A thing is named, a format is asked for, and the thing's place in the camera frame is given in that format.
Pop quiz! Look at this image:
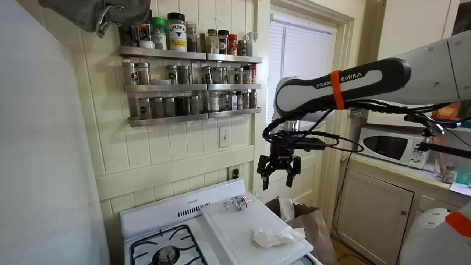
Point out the white napkin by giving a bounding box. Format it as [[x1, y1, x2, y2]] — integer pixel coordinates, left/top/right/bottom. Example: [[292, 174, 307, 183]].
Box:
[[251, 225, 306, 249]]

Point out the white label spice jar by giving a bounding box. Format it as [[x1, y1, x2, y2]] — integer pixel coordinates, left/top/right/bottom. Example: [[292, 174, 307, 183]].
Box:
[[208, 90, 220, 114]]

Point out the black burner grate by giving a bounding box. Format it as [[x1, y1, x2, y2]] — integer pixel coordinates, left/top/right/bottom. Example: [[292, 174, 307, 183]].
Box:
[[129, 224, 207, 265]]

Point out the black camera mount rod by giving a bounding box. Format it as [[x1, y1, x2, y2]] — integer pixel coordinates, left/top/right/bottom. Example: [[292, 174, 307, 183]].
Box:
[[416, 140, 471, 159]]

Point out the beige base cabinet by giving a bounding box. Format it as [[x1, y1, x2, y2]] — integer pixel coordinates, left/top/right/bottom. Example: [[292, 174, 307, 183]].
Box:
[[332, 156, 471, 265]]

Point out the white wall switch plate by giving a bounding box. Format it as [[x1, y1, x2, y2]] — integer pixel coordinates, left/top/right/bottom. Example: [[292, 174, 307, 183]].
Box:
[[217, 125, 232, 150]]

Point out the white upper cabinet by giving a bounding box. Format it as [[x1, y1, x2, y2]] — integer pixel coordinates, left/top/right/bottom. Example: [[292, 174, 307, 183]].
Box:
[[379, 0, 471, 58]]

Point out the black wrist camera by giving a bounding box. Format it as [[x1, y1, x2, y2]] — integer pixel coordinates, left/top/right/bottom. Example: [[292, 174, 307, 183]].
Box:
[[292, 137, 328, 152]]

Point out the white window blind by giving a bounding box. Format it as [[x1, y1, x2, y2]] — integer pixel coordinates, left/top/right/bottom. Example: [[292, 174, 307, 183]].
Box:
[[264, 16, 337, 139]]

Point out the orange cable strap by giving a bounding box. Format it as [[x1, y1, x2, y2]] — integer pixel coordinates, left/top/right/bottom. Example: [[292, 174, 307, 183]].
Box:
[[444, 211, 471, 239], [328, 69, 347, 111]]

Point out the white chopping board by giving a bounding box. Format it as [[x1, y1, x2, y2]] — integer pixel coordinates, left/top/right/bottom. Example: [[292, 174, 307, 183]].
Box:
[[200, 193, 314, 265]]

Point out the hanging steel pot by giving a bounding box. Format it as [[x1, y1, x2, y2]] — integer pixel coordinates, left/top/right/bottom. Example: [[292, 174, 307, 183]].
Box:
[[36, 0, 153, 38]]

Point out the large white label jar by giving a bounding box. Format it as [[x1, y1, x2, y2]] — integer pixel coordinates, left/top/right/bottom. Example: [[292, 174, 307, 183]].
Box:
[[166, 12, 188, 53]]

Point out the white refrigerator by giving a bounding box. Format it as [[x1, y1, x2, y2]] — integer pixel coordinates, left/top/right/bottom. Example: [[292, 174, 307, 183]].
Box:
[[0, 0, 111, 265]]

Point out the dark spice jar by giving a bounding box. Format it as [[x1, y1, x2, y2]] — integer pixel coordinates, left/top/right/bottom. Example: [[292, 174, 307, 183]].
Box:
[[119, 22, 139, 49], [185, 21, 200, 53]]

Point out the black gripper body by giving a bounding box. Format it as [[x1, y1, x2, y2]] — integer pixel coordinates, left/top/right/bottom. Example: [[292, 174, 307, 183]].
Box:
[[257, 131, 301, 174]]

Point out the red white label jar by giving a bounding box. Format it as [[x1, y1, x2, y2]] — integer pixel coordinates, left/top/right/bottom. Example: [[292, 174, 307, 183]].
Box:
[[138, 22, 154, 50]]

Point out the green lid spice jar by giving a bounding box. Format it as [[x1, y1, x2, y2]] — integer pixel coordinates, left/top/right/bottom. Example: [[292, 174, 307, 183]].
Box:
[[150, 16, 169, 52]]

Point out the black lid spice jar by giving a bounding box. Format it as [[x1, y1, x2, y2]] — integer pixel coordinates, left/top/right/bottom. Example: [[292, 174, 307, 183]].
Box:
[[216, 28, 231, 56]]

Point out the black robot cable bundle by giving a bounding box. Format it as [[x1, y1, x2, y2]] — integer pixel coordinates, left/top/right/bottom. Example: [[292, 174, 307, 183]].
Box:
[[261, 100, 471, 159]]

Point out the clear plastic wrapper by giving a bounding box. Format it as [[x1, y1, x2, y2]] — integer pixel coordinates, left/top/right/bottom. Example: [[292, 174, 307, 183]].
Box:
[[222, 194, 256, 214]]

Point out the red spice jar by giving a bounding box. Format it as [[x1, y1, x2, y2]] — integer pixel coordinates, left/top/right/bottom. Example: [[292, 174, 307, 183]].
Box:
[[226, 33, 239, 56]]

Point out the brown paper bag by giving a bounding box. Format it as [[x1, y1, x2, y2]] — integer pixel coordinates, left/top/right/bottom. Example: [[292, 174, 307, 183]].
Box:
[[264, 196, 337, 265]]

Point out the steel spice shelf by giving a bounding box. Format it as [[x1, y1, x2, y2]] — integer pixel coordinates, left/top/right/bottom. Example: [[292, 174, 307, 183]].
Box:
[[126, 108, 261, 128], [122, 81, 261, 96], [117, 44, 263, 65]]

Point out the white gas stove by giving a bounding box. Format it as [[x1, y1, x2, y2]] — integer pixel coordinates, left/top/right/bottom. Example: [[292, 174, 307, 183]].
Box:
[[117, 177, 322, 265]]

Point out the white microwave oven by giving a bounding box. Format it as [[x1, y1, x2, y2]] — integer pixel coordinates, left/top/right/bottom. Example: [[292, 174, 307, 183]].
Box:
[[357, 124, 438, 171]]

